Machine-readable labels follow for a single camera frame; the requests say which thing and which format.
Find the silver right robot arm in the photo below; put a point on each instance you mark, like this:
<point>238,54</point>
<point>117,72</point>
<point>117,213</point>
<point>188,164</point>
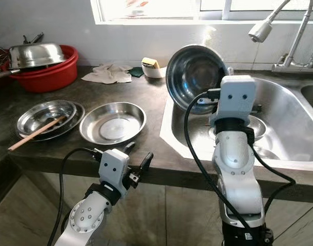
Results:
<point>241,174</point>

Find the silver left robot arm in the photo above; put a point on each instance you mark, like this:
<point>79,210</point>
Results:
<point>85,219</point>

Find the shallow steel plate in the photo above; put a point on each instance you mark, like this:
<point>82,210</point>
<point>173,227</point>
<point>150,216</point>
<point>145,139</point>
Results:
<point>80,115</point>
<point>112,127</point>

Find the wooden base cabinet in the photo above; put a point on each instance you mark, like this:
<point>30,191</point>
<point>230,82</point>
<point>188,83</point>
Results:
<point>182,215</point>

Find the white plastic container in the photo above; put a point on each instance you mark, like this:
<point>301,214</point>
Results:
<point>153,73</point>

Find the yellow sponge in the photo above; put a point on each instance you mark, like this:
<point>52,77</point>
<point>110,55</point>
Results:
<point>150,62</point>

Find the green scrub pad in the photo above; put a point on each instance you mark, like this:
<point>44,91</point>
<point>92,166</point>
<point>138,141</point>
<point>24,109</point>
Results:
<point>136,72</point>

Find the beige dish cloth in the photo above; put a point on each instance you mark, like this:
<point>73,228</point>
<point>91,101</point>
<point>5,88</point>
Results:
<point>107,74</point>

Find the stainless steel double sink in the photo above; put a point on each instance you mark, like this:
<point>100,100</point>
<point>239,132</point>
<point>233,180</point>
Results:
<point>294,123</point>

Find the wooden chopstick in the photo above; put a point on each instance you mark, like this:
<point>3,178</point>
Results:
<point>34,134</point>

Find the red plastic basin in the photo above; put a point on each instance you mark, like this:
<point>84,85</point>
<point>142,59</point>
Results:
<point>46,78</point>

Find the large steel mixing bowl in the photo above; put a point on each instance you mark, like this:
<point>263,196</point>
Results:
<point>37,55</point>

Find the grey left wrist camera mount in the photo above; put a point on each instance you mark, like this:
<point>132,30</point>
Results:
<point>114,168</point>

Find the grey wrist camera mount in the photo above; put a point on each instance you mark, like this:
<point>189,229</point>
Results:
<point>235,97</point>
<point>114,168</point>

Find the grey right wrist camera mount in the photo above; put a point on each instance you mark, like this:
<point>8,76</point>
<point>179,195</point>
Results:
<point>235,97</point>

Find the grey window frame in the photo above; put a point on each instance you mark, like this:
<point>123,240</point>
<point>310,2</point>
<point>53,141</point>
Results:
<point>212,16</point>

